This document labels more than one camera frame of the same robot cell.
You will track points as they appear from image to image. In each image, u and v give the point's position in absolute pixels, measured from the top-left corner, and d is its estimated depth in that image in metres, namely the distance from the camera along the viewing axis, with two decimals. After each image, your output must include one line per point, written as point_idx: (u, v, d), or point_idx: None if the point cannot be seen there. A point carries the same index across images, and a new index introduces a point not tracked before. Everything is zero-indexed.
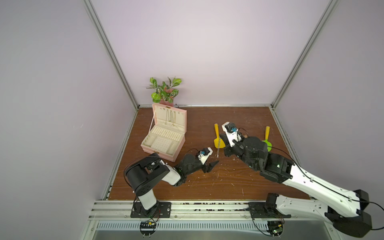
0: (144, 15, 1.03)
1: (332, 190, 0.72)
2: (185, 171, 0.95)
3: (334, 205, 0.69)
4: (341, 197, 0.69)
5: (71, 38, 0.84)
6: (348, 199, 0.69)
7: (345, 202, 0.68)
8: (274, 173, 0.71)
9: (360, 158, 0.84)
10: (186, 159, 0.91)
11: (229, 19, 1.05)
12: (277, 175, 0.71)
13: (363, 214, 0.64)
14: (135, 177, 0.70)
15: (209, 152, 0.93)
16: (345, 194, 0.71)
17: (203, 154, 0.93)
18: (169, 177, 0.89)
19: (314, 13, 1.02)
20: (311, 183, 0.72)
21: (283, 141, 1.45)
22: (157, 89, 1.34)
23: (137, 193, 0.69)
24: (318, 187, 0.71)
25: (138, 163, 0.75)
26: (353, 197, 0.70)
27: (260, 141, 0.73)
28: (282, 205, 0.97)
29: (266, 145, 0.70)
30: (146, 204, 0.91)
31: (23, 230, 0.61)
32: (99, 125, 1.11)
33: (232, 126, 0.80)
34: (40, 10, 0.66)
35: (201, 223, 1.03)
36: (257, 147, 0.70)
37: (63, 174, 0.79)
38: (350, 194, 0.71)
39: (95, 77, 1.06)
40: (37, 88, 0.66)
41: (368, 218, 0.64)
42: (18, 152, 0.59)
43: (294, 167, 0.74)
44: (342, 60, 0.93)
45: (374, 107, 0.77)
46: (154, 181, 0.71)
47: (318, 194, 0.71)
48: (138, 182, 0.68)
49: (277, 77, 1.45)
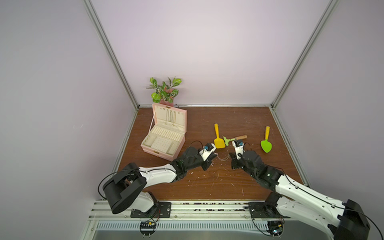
0: (143, 15, 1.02)
1: (317, 197, 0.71)
2: (186, 165, 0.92)
3: (319, 211, 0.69)
4: (323, 203, 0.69)
5: (71, 38, 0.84)
6: (331, 205, 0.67)
7: (327, 207, 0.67)
8: (266, 181, 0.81)
9: (359, 158, 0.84)
10: (188, 151, 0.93)
11: (229, 18, 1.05)
12: (269, 184, 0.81)
13: (342, 221, 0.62)
14: (112, 192, 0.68)
15: (213, 147, 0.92)
16: (330, 201, 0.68)
17: (206, 149, 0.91)
18: (160, 180, 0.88)
19: (314, 13, 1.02)
20: (295, 190, 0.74)
21: (282, 142, 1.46)
22: (157, 89, 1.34)
23: (115, 210, 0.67)
24: (303, 194, 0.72)
25: (112, 179, 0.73)
26: (338, 204, 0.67)
27: (254, 153, 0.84)
28: (282, 206, 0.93)
29: (258, 156, 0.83)
30: (142, 208, 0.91)
31: (23, 230, 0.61)
32: (99, 125, 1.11)
33: (240, 141, 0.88)
34: (40, 10, 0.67)
35: (201, 224, 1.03)
36: (251, 157, 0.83)
37: (63, 174, 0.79)
38: (336, 202, 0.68)
39: (95, 77, 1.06)
40: (37, 88, 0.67)
41: (351, 224, 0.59)
42: (17, 152, 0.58)
43: (283, 176, 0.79)
44: (342, 60, 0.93)
45: (375, 107, 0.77)
46: (131, 196, 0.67)
47: (302, 201, 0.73)
48: (115, 197, 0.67)
49: (277, 77, 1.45)
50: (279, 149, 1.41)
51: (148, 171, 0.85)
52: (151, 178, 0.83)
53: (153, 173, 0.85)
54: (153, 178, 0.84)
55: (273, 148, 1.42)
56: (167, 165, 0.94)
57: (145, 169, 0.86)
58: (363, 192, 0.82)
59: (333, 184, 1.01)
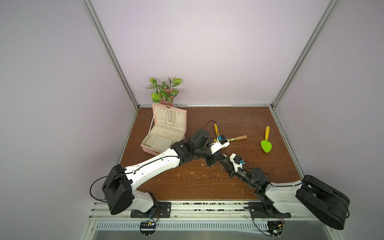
0: (143, 15, 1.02)
1: (284, 185, 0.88)
2: (195, 146, 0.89)
3: (291, 196, 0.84)
4: (288, 187, 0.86)
5: (71, 38, 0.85)
6: (293, 186, 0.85)
7: (292, 189, 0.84)
8: (262, 196, 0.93)
9: (358, 158, 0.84)
10: (203, 133, 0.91)
11: (229, 19, 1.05)
12: (265, 198, 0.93)
13: (299, 193, 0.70)
14: (107, 196, 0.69)
15: (226, 141, 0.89)
16: (293, 184, 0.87)
17: (220, 139, 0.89)
18: (160, 170, 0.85)
19: (314, 13, 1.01)
20: (274, 188, 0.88)
21: (282, 142, 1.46)
22: (157, 89, 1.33)
23: (114, 211, 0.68)
24: (279, 188, 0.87)
25: (105, 184, 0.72)
26: (297, 183, 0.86)
27: (263, 174, 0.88)
28: (277, 201, 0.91)
29: (267, 177, 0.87)
30: (142, 208, 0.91)
31: (22, 230, 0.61)
32: (99, 125, 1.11)
33: (240, 159, 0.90)
34: (40, 10, 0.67)
35: (201, 224, 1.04)
36: (260, 177, 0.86)
37: (63, 174, 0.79)
38: (297, 182, 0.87)
39: (95, 77, 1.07)
40: (37, 88, 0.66)
41: (306, 195, 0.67)
42: (18, 153, 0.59)
43: (268, 185, 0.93)
44: (342, 60, 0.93)
45: (374, 107, 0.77)
46: (123, 197, 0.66)
47: (282, 196, 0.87)
48: (110, 201, 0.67)
49: (277, 77, 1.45)
50: (279, 149, 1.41)
51: (138, 166, 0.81)
52: (142, 175, 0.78)
53: (143, 171, 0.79)
54: (144, 175, 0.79)
55: (273, 148, 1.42)
56: (165, 153, 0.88)
57: (134, 168, 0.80)
58: (361, 191, 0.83)
59: (333, 184, 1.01)
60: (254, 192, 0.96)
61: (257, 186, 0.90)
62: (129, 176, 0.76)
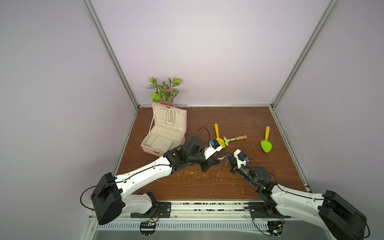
0: (143, 15, 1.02)
1: (302, 196, 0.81)
2: (187, 154, 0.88)
3: (306, 208, 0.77)
4: (306, 199, 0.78)
5: (71, 38, 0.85)
6: (312, 199, 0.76)
7: (309, 202, 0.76)
8: (265, 195, 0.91)
9: (358, 158, 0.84)
10: (195, 140, 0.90)
11: (229, 19, 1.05)
12: (268, 197, 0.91)
13: (322, 211, 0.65)
14: (95, 205, 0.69)
15: (219, 145, 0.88)
16: (312, 196, 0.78)
17: (212, 145, 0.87)
18: (153, 177, 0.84)
19: (314, 13, 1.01)
20: (285, 194, 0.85)
21: (282, 142, 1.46)
22: (157, 89, 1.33)
23: (102, 221, 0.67)
24: (290, 196, 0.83)
25: (94, 192, 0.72)
26: (318, 197, 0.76)
27: (267, 173, 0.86)
28: (282, 206, 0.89)
29: (271, 177, 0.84)
30: (141, 210, 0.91)
31: (23, 230, 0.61)
32: (99, 125, 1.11)
33: (244, 156, 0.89)
34: (41, 10, 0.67)
35: (201, 223, 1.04)
36: (263, 177, 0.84)
37: (63, 174, 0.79)
38: (317, 195, 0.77)
39: (95, 77, 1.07)
40: (37, 88, 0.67)
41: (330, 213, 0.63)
42: (18, 152, 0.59)
43: (276, 186, 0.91)
44: (342, 59, 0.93)
45: (374, 107, 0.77)
46: (113, 206, 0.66)
47: (292, 203, 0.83)
48: (99, 210, 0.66)
49: (277, 77, 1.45)
50: (279, 149, 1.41)
51: (129, 175, 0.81)
52: (133, 184, 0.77)
53: (134, 180, 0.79)
54: (135, 184, 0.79)
55: (273, 148, 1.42)
56: (157, 161, 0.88)
57: (124, 177, 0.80)
58: (361, 191, 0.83)
59: (333, 184, 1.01)
60: (257, 190, 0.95)
61: (260, 185, 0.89)
62: (120, 185, 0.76)
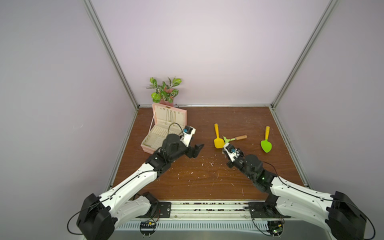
0: (143, 15, 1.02)
1: (308, 194, 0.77)
2: (168, 154, 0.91)
3: (311, 207, 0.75)
4: (312, 197, 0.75)
5: (71, 38, 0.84)
6: (320, 199, 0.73)
7: (317, 201, 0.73)
8: (262, 185, 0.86)
9: (358, 158, 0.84)
10: (170, 138, 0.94)
11: (229, 19, 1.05)
12: (265, 188, 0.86)
13: (331, 212, 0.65)
14: (84, 231, 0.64)
15: (192, 129, 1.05)
16: (319, 196, 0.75)
17: (186, 131, 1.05)
18: (137, 186, 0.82)
19: (314, 14, 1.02)
20: (286, 188, 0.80)
21: (282, 142, 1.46)
22: (157, 89, 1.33)
23: None
24: (293, 191, 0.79)
25: (79, 219, 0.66)
26: (326, 197, 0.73)
27: (258, 159, 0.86)
28: (282, 205, 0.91)
29: (261, 162, 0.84)
30: (141, 212, 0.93)
31: (23, 230, 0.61)
32: (99, 125, 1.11)
33: (231, 147, 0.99)
34: (39, 9, 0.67)
35: (201, 223, 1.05)
36: (253, 163, 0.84)
37: (62, 174, 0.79)
38: (325, 195, 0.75)
39: (95, 77, 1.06)
40: (36, 88, 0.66)
41: (339, 215, 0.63)
42: (18, 152, 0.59)
43: (276, 178, 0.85)
44: (342, 59, 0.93)
45: (374, 107, 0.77)
46: (104, 226, 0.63)
47: (294, 199, 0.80)
48: (88, 235, 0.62)
49: (277, 77, 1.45)
50: (279, 149, 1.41)
51: (113, 191, 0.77)
52: (120, 198, 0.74)
53: (120, 194, 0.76)
54: (123, 197, 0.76)
55: (273, 148, 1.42)
56: (140, 169, 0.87)
57: (109, 193, 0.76)
58: (362, 191, 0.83)
59: (333, 184, 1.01)
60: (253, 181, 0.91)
61: (254, 174, 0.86)
62: (106, 203, 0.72)
